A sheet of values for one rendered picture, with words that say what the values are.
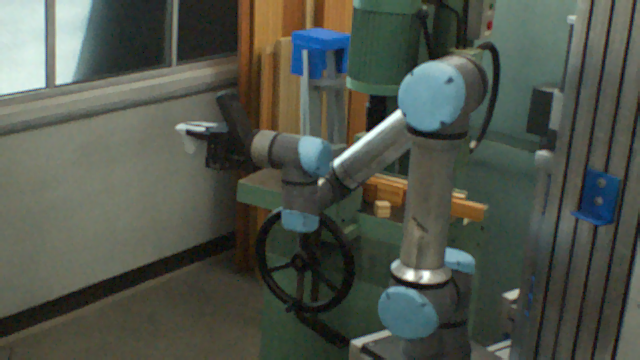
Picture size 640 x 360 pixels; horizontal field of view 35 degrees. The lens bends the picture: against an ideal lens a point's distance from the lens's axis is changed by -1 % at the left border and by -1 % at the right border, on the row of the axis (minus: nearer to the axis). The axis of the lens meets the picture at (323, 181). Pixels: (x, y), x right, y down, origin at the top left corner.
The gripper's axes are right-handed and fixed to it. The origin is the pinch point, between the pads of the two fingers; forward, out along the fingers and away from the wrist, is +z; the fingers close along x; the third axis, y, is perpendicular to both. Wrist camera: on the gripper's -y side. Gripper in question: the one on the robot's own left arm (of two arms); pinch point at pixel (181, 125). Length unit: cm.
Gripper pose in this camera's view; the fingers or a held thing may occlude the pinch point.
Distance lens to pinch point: 218.6
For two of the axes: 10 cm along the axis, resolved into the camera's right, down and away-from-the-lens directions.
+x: 5.0, -2.7, 8.2
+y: 0.0, 9.5, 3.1
